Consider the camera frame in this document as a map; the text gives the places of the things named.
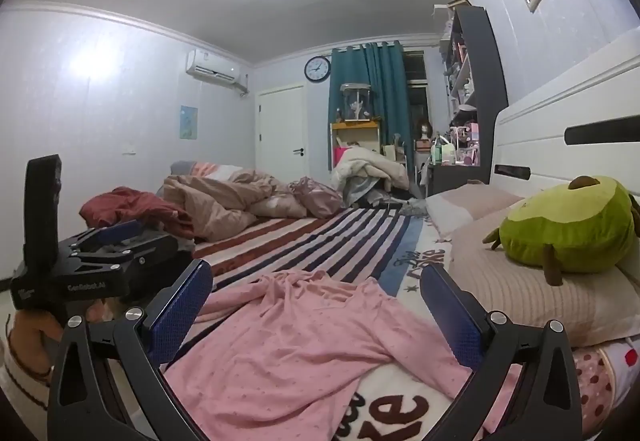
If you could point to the green avocado plush toy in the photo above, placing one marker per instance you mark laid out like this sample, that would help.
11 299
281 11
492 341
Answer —
565 231

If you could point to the mannequin head with wig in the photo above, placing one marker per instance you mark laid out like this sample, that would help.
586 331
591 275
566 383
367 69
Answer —
425 133

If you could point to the glass display case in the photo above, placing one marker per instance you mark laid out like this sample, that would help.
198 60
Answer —
356 103

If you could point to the window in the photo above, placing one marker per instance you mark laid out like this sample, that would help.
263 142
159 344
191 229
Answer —
417 81

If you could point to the pink dotted garment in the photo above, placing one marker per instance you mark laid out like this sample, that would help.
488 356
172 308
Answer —
300 336

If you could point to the pink dotted bed sheet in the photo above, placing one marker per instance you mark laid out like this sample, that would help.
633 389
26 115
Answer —
595 381

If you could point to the pink patterned cloth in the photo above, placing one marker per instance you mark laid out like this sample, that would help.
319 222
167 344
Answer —
317 196

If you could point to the blue wall poster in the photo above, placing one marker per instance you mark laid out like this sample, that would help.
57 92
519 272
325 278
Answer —
189 122

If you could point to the red cloth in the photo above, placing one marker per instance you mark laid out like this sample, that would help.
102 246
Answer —
135 208

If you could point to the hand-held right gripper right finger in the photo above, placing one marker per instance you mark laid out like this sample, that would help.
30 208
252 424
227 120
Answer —
450 316

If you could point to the white bed headboard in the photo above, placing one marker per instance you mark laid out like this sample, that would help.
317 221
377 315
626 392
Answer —
540 131

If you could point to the white door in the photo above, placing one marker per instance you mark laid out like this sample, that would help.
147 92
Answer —
280 131

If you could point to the cream bedding pile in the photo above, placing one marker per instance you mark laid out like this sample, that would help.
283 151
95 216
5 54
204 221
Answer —
365 166

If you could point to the yellow shelf unit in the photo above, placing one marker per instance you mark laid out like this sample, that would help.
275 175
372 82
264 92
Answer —
350 126

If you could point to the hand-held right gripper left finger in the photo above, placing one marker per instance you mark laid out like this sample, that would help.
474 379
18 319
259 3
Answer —
180 311

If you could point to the pale pink pillow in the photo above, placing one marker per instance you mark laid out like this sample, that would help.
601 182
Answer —
465 203

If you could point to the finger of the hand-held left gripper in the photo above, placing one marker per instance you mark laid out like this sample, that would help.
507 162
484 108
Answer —
120 230
135 257

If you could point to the dark tall bookshelf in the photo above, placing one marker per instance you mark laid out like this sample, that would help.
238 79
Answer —
487 71

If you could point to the person's left forearm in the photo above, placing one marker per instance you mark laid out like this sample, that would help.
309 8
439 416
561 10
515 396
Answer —
15 386

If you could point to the teal curtain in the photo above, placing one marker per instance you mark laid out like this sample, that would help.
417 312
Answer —
385 86

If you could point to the dark cluttered desk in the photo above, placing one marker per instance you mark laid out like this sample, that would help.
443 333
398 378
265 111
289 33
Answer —
450 176

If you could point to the beige duvet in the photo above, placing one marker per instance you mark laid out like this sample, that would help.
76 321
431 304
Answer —
215 201

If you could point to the white air conditioner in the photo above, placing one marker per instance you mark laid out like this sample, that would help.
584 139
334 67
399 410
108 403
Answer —
212 66

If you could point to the person's left hand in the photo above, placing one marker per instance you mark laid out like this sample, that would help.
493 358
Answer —
30 336

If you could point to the striped printed blanket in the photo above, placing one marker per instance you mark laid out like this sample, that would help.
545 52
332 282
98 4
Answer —
320 236

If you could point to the round wall clock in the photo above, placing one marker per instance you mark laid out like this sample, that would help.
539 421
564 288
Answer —
317 69

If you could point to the beige ribbed pillow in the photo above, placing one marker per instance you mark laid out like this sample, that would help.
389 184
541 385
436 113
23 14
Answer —
525 291

